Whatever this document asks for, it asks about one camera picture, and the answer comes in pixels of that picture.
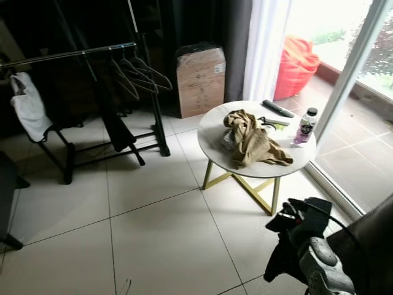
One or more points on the black glasses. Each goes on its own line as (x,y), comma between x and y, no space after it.
(269,126)

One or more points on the tan garment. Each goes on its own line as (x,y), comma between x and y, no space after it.
(255,144)

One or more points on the black chrome clothes rack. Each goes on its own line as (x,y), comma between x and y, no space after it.
(69,166)

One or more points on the long black garment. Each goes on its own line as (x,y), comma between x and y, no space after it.
(116,132)

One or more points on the white sheer curtain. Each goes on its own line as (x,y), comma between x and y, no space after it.
(267,49)

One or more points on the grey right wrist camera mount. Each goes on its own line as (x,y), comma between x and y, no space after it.
(316,215)

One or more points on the black remote control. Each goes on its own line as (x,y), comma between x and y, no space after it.
(277,109)

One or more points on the red beanbag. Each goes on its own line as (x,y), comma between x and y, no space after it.
(298,67)

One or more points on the dark grey curtain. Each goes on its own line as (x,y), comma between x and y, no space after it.
(238,49)

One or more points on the white sleeveless vest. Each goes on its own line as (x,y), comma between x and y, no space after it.
(31,110)

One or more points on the round white table gold legs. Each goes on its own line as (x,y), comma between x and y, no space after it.
(215,135)

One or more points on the grey clothes hanger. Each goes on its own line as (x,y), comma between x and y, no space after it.
(161,77)
(126,86)
(144,83)

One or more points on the wrapped cardboard box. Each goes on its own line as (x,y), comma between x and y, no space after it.
(201,83)

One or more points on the white sliding door frame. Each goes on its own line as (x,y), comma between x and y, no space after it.
(353,61)

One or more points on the purple drink bottle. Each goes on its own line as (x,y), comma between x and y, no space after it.
(305,129)

